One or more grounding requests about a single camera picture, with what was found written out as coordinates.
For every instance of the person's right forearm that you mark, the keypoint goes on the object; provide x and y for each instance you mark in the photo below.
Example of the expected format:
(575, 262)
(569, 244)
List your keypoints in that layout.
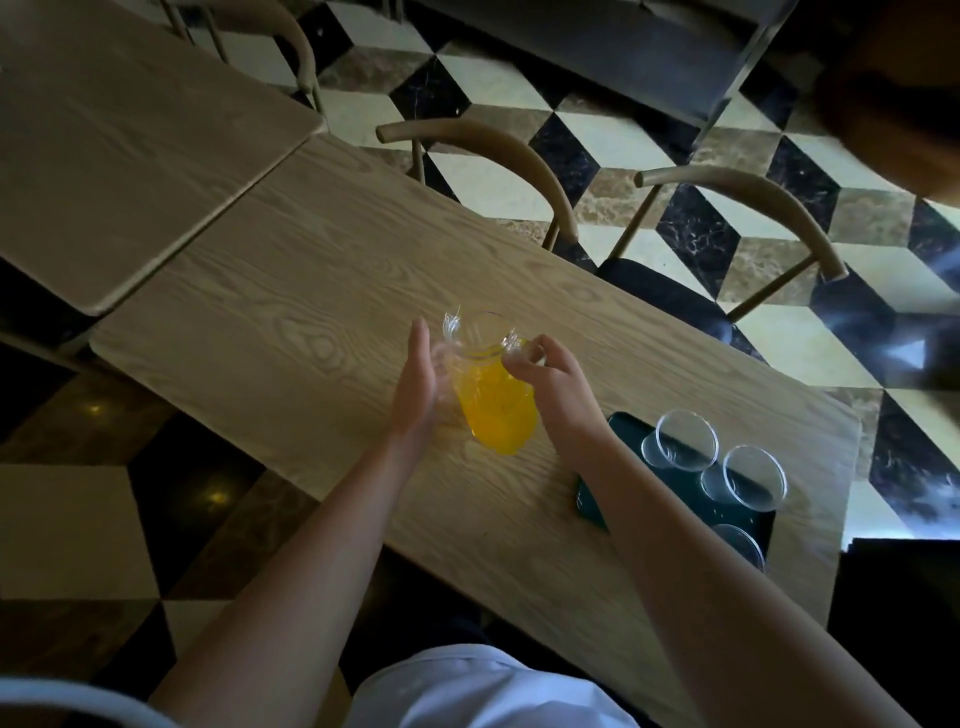
(720, 600)

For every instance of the person's white shirt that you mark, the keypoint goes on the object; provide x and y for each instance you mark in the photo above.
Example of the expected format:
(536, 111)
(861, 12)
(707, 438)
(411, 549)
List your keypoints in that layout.
(487, 694)

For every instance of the wooden chair with curved back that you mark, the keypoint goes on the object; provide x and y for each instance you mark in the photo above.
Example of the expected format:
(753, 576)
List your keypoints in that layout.
(289, 26)
(517, 161)

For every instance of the person's right thumb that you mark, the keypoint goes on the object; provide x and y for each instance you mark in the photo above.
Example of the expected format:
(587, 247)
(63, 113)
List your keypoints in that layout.
(516, 367)

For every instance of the white chair back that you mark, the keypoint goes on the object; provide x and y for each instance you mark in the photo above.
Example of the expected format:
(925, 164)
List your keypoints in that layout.
(82, 697)

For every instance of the glass pitcher of orange juice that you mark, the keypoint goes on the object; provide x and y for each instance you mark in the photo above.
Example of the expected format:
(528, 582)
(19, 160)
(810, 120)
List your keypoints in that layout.
(495, 409)

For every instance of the dark metal bench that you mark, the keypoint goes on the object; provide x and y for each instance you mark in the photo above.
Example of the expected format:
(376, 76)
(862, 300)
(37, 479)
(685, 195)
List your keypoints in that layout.
(622, 52)

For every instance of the person's left forearm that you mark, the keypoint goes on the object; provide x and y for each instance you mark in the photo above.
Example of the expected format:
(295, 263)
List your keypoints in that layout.
(315, 592)

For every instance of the person's right hand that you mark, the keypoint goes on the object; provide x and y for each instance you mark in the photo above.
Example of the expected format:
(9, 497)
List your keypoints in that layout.
(566, 409)

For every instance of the person's left hand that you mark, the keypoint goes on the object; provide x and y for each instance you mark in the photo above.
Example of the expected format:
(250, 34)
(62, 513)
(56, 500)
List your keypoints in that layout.
(416, 397)

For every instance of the wooden chair with black seat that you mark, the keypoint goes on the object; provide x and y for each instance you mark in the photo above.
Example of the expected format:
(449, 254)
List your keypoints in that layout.
(780, 206)

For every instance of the clear drinking glass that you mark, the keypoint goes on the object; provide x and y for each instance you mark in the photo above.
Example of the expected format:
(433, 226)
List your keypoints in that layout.
(754, 480)
(684, 442)
(741, 544)

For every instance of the dark green tray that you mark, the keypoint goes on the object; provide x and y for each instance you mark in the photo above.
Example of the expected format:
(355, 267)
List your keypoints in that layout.
(634, 480)

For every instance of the brown round furniture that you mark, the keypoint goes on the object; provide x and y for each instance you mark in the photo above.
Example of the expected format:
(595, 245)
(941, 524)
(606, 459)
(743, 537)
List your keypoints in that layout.
(892, 97)

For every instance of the person's left fingers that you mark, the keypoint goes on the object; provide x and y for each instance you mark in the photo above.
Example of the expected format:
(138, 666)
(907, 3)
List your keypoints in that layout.
(421, 349)

